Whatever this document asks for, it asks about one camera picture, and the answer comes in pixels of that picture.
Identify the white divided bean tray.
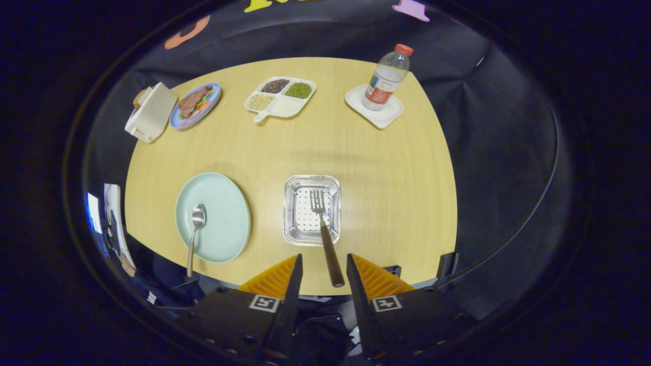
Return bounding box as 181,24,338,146
244,76,316,123

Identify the white square coaster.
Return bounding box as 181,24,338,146
345,84,404,129

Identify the metal wire basket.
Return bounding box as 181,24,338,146
283,174,342,247

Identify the silver spoon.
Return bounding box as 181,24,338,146
186,204,207,278

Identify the black backdrop cloth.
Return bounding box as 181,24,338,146
84,0,575,316

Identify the clear bottle red cap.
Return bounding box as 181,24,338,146
362,44,414,111

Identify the toasted bread slice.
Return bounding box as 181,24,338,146
133,86,153,110

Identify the computer monitor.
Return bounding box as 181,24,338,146
86,192,102,234

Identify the pale green plate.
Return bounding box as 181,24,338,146
175,172,251,263

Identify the white side table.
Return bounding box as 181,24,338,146
103,183,137,270

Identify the wooden handle fork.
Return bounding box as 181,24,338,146
310,189,346,288

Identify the cream toaster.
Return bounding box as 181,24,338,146
125,82,178,144

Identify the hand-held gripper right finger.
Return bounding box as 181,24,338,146
346,253,479,362

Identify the brown meat piece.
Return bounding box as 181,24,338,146
177,85,213,118

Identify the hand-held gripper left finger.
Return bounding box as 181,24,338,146
173,254,304,364

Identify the blue plate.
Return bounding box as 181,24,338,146
169,82,222,130

